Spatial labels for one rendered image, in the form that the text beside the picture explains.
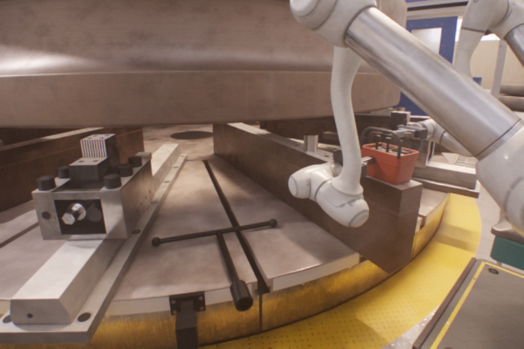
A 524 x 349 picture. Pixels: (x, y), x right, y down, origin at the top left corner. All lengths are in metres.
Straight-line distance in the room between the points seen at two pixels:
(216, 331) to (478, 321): 0.97
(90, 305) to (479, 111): 1.20
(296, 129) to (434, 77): 2.95
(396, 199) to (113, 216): 1.11
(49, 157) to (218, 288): 1.67
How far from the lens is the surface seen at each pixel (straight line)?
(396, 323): 1.61
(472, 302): 1.34
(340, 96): 0.90
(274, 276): 1.25
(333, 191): 0.91
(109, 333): 1.42
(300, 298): 1.43
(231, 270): 1.23
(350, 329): 1.52
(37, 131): 3.95
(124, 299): 1.25
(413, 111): 6.59
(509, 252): 0.84
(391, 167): 1.19
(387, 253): 1.32
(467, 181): 2.42
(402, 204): 1.21
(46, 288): 1.16
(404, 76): 0.63
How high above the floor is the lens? 1.09
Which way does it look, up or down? 15 degrees down
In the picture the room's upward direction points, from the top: straight up
